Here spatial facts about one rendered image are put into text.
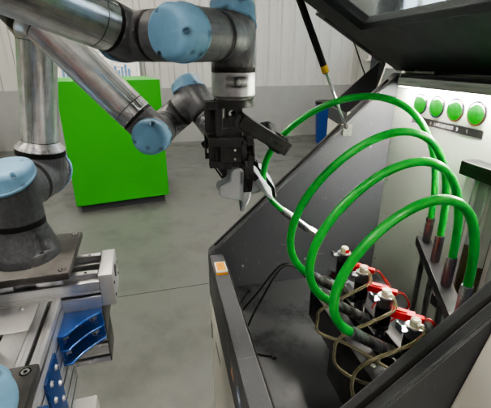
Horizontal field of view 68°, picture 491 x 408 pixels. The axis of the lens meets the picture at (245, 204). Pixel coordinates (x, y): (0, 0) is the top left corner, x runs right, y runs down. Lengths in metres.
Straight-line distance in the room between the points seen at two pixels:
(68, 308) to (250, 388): 0.52
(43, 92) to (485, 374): 0.99
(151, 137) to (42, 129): 0.33
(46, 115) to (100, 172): 3.00
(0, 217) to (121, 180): 3.14
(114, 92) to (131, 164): 3.22
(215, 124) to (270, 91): 6.87
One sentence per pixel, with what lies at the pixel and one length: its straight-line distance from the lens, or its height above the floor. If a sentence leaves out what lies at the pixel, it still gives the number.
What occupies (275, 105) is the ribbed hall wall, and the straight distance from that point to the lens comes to 7.59.
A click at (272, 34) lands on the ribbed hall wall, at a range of 7.54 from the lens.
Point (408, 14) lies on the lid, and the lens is 0.90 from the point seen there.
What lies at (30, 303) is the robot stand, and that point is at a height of 0.95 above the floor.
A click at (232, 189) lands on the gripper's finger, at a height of 1.26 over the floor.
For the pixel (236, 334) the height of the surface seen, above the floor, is 0.95.
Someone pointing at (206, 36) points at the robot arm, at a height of 1.51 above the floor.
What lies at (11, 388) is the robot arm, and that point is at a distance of 0.42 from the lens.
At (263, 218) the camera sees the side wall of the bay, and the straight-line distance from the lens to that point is 1.07.
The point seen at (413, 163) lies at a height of 1.34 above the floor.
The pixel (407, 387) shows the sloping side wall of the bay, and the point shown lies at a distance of 0.55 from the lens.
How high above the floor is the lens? 1.49
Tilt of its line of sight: 22 degrees down
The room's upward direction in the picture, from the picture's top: straight up
